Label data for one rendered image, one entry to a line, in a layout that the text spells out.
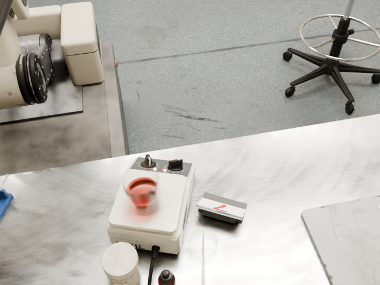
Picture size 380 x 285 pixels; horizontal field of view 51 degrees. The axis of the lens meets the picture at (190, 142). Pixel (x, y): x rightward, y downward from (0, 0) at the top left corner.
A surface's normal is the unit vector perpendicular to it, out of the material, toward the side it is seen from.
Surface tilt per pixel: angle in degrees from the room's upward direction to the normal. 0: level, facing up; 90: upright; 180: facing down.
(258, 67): 0
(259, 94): 0
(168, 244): 90
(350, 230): 0
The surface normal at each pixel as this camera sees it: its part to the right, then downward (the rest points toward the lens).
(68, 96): -0.01, -0.65
